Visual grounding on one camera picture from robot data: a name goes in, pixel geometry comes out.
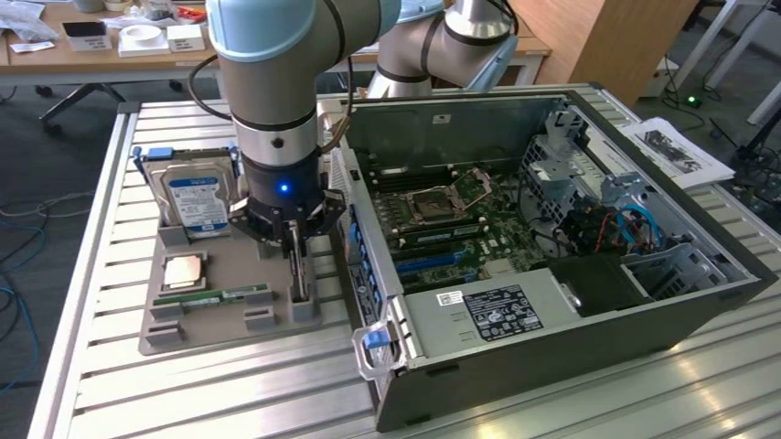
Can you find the grey power supply unit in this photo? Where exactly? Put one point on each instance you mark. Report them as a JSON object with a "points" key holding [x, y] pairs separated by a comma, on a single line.
{"points": [[439, 329]]}

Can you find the white paper card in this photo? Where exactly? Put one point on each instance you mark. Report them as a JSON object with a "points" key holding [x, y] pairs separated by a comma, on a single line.
{"points": [[31, 46]]}

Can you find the graphics card with black heatsink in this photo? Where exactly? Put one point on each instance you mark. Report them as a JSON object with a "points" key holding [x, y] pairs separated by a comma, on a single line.
{"points": [[300, 279]]}

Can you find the red small item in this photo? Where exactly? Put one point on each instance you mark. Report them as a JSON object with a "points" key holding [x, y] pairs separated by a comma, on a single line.
{"points": [[190, 14]]}

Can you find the installed RAM stick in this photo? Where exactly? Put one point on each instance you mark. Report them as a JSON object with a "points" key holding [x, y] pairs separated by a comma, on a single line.
{"points": [[439, 234]]}

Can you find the hard disk with blue label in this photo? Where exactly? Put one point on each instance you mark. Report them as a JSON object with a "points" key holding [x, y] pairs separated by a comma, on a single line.
{"points": [[195, 201]]}

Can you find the green RAM stick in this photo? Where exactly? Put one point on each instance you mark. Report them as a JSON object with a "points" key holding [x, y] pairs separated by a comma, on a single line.
{"points": [[207, 296]]}

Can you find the open dark grey PC case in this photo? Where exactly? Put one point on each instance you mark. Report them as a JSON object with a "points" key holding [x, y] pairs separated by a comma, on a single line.
{"points": [[549, 366]]}

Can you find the white box with tape roll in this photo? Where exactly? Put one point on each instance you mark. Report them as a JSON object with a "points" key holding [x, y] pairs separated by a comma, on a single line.
{"points": [[143, 41]]}

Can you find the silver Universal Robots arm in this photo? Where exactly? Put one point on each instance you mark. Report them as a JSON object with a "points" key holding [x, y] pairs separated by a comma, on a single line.
{"points": [[274, 68]]}

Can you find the green motherboard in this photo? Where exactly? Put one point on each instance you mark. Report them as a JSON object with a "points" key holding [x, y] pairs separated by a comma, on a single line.
{"points": [[501, 242]]}

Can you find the clear plastic bag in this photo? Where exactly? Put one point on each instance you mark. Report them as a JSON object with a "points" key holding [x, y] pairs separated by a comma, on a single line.
{"points": [[24, 20]]}

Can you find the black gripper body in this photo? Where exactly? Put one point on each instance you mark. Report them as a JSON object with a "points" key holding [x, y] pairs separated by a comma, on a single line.
{"points": [[283, 187]]}

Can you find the white box with black top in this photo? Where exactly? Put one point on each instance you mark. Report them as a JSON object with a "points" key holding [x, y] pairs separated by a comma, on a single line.
{"points": [[88, 36]]}

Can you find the grey plastic parts rack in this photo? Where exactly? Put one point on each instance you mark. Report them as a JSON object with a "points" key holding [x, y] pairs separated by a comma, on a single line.
{"points": [[244, 292]]}

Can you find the plain white box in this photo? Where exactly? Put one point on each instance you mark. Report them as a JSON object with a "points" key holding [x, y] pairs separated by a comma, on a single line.
{"points": [[186, 39]]}

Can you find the CPU with metal lid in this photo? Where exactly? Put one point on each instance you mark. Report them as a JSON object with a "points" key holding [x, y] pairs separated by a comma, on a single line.
{"points": [[183, 272]]}

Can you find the wooden office desk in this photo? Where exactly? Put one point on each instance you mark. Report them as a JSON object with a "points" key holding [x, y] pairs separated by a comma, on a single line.
{"points": [[73, 59]]}

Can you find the CPU socket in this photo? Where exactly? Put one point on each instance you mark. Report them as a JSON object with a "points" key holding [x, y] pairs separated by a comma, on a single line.
{"points": [[434, 203]]}

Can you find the metal disk bay cage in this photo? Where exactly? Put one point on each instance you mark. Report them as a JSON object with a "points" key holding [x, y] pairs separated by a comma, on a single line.
{"points": [[549, 183]]}

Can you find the printed paper stack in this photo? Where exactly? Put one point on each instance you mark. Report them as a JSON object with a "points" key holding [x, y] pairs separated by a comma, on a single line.
{"points": [[677, 151]]}

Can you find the white table leg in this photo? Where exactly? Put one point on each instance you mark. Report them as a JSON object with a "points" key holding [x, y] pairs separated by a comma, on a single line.
{"points": [[701, 50]]}

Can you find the metal socket cover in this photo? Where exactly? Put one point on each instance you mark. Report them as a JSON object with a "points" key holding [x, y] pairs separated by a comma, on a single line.
{"points": [[473, 187]]}

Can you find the device with green light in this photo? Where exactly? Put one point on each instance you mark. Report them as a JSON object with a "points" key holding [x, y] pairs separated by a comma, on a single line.
{"points": [[692, 99]]}

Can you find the black office chair base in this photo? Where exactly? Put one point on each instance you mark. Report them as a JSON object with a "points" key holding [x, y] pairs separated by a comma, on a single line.
{"points": [[73, 98]]}

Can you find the blue plastic disk carrier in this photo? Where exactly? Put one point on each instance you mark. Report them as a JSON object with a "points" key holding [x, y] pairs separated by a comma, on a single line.
{"points": [[160, 153]]}

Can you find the wooden cabinet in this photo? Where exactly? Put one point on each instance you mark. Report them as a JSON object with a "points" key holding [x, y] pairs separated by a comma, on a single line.
{"points": [[610, 46]]}

